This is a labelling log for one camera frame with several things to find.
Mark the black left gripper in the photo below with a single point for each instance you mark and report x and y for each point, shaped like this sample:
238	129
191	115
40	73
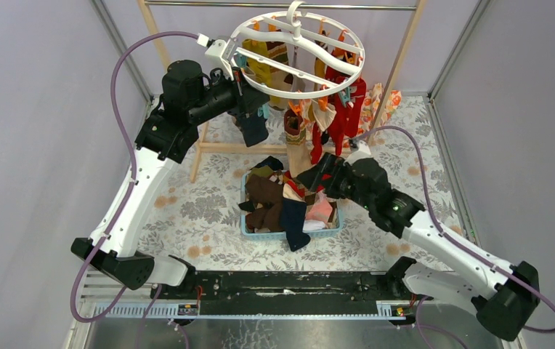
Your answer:
247	103

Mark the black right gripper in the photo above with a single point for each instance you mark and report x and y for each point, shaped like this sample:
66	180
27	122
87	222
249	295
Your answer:
330	165

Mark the dark navy sock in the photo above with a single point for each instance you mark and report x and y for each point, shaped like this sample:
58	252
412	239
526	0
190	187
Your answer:
253	129

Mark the white round clip hanger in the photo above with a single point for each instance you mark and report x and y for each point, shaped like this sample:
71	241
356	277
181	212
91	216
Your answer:
334	68

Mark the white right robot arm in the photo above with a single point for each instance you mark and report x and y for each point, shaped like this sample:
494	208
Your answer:
497	292

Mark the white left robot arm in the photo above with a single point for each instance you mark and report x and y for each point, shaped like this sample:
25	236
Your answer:
189	99

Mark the teal plastic clip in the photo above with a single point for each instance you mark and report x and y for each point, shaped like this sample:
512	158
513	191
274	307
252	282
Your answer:
264	111

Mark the yellow hanging sock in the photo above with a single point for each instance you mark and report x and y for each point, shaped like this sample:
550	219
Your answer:
260	71

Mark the striped beige hanging sock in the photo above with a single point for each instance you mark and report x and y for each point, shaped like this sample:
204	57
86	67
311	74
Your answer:
299	159

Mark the navy blue sock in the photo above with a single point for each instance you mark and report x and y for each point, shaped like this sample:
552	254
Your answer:
292	219

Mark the wooden clothes rack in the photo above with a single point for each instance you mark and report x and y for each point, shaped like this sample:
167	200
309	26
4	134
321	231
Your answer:
294	9

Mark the brown sock in basket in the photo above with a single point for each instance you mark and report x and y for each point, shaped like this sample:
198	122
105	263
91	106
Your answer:
269	195

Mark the red hanging sock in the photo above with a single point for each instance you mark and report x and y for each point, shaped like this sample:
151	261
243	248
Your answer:
345	122

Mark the floral grey table mat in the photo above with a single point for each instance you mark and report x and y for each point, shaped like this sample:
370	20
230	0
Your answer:
200	221

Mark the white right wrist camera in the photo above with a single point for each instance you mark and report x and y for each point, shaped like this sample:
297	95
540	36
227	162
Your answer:
359	150

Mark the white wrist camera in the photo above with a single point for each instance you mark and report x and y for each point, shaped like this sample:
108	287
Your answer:
359	150
219	53

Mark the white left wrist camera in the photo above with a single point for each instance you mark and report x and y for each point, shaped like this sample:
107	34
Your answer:
219	53

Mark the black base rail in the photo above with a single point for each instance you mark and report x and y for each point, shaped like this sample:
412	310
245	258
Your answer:
271	293

